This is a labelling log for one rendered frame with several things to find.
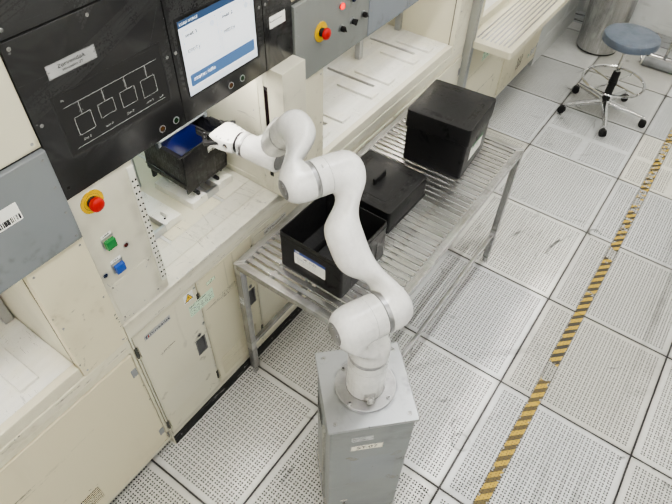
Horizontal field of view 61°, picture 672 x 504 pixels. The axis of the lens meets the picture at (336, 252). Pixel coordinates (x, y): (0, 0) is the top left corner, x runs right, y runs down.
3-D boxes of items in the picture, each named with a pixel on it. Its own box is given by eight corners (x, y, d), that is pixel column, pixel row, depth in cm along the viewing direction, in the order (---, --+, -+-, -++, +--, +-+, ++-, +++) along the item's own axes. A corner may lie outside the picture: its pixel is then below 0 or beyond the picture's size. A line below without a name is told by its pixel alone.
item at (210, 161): (186, 205, 210) (174, 136, 186) (147, 181, 216) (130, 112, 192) (231, 170, 223) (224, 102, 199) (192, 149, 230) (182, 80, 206)
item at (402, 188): (387, 234, 221) (390, 210, 212) (327, 202, 233) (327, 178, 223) (426, 194, 237) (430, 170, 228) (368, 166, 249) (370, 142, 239)
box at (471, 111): (459, 180, 244) (471, 132, 225) (400, 157, 254) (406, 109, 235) (484, 146, 260) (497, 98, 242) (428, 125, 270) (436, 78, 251)
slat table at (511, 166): (357, 442, 243) (369, 344, 187) (251, 370, 266) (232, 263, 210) (488, 259, 316) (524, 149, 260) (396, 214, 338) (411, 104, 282)
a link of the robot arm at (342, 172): (355, 341, 155) (404, 318, 161) (374, 348, 144) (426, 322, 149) (292, 166, 149) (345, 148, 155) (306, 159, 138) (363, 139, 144)
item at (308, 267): (280, 263, 210) (277, 230, 198) (326, 221, 225) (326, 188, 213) (340, 300, 199) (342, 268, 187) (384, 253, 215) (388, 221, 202)
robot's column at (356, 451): (395, 506, 226) (420, 419, 170) (325, 518, 223) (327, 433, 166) (380, 439, 245) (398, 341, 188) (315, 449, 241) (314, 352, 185)
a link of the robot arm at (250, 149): (253, 127, 184) (236, 149, 182) (285, 141, 179) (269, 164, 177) (261, 141, 191) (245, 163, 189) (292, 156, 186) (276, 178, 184)
